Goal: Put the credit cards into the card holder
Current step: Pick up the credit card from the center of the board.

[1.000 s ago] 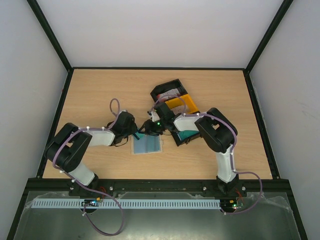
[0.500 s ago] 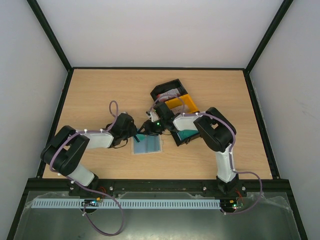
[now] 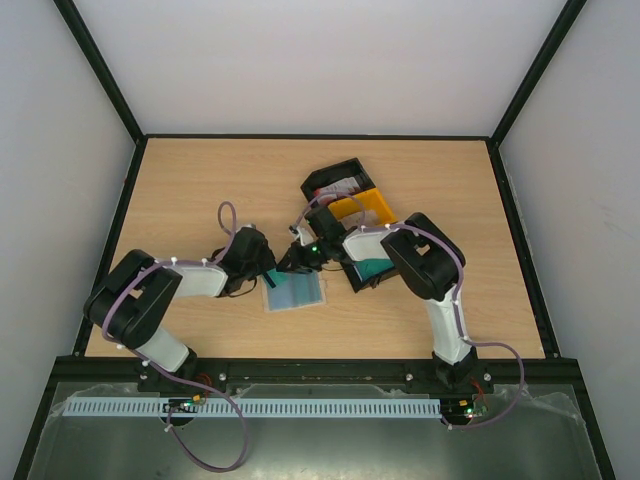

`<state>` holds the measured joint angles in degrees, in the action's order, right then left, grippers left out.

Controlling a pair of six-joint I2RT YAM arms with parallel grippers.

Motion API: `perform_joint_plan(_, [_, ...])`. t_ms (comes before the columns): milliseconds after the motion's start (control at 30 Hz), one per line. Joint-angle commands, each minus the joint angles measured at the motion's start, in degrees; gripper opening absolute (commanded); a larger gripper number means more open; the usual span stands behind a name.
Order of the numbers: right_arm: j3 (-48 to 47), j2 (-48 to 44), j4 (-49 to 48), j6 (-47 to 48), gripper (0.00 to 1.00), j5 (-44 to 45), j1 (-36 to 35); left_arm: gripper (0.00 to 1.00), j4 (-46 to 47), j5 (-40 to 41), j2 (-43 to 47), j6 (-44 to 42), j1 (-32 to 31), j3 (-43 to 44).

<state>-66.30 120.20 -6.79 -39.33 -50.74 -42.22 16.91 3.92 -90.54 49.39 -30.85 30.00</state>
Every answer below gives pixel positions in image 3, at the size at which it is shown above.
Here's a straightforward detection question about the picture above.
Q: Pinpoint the beige card holder wallet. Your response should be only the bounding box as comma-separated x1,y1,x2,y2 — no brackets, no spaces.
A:
262,271,326,313

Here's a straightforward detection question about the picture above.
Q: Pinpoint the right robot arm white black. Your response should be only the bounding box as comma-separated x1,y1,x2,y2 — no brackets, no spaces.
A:
277,207,477,392

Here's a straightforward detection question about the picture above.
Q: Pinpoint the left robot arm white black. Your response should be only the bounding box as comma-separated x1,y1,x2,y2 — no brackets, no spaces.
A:
83,225,276,381

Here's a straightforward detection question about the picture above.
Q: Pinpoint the black bin with teal cards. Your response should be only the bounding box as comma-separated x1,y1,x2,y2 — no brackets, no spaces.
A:
341,259,398,293

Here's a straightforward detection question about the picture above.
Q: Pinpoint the teal cards stack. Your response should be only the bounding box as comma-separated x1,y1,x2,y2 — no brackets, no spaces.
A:
354,259,394,282

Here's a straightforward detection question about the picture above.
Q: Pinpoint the black bin with red cards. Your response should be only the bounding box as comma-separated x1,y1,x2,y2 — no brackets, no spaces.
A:
300,157,376,207

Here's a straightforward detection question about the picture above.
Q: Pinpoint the stack of red white cards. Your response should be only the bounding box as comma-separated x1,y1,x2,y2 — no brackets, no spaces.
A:
315,177,360,195

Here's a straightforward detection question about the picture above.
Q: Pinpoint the yellow bin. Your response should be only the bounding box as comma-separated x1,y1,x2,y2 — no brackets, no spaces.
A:
328,188,397,229

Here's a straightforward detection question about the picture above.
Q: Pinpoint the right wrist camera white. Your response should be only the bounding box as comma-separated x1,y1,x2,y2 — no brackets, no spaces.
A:
289,225,314,246

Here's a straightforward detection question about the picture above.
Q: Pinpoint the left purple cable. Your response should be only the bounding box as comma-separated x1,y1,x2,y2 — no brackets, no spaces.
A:
101,201,241,386

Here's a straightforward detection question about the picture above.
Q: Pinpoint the purple cable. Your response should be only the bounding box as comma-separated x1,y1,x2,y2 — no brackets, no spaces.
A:
101,201,241,386
292,192,471,351

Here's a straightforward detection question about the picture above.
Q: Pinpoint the black aluminium frame rail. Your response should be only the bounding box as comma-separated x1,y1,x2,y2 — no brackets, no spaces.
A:
124,355,581,401

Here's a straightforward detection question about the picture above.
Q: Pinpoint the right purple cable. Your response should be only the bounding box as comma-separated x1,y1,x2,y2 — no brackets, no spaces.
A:
292,192,471,351

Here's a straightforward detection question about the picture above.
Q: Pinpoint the light blue cable duct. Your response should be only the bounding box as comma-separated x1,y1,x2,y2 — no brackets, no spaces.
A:
62,397,441,419

